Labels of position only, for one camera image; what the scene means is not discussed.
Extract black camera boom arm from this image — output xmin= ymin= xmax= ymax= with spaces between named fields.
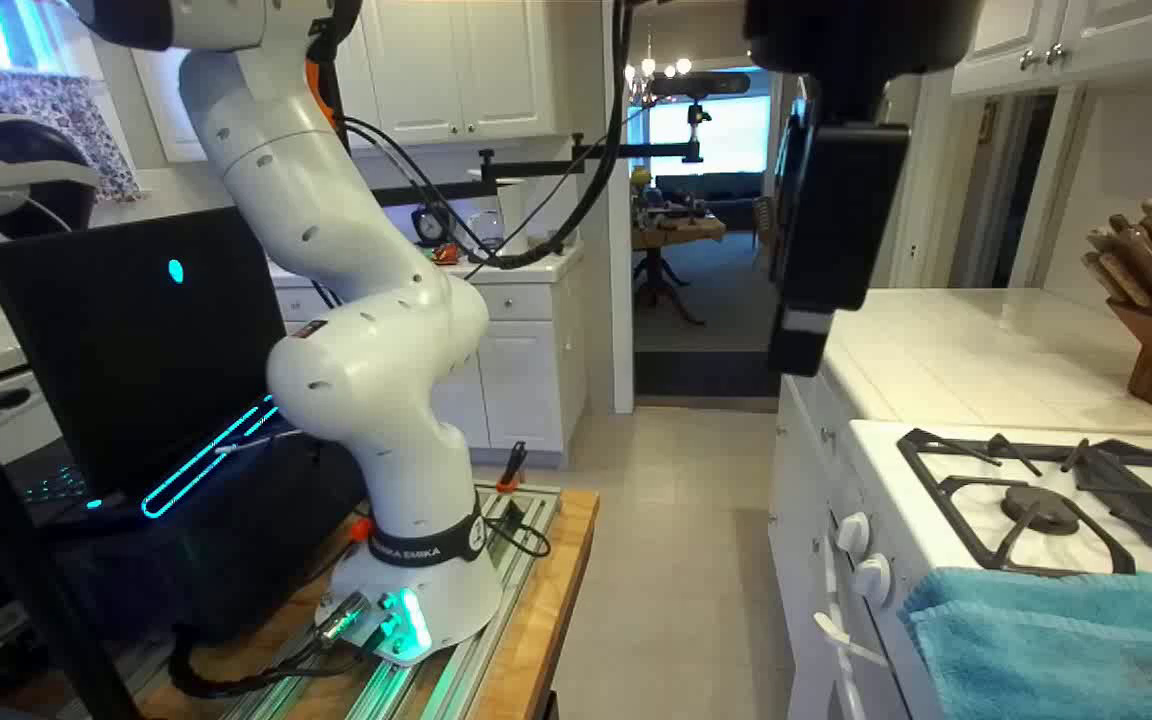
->
xmin=344 ymin=96 xmax=714 ymax=204

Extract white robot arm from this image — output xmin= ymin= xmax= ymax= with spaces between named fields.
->
xmin=71 ymin=0 xmax=499 ymax=666

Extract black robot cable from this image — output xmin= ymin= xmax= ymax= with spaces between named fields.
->
xmin=333 ymin=0 xmax=639 ymax=273

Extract white kitchen cabinets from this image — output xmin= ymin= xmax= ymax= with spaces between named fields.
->
xmin=107 ymin=0 xmax=592 ymax=463

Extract black stove grate near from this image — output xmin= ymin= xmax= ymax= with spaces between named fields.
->
xmin=896 ymin=430 xmax=1152 ymax=577

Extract white stove knob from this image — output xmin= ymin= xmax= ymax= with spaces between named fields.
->
xmin=852 ymin=553 xmax=896 ymax=604
xmin=834 ymin=512 xmax=872 ymax=562

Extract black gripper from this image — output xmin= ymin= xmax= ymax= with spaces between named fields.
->
xmin=744 ymin=0 xmax=984 ymax=376

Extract black laptop with cyan lights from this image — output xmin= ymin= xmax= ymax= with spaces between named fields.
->
xmin=0 ymin=207 xmax=285 ymax=520

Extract blue terry towel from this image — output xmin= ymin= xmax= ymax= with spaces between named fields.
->
xmin=901 ymin=574 xmax=1152 ymax=720

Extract white gas stove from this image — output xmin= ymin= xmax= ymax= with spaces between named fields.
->
xmin=768 ymin=382 xmax=1152 ymax=720

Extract wooden robot cart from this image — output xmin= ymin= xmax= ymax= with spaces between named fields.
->
xmin=138 ymin=486 xmax=599 ymax=720

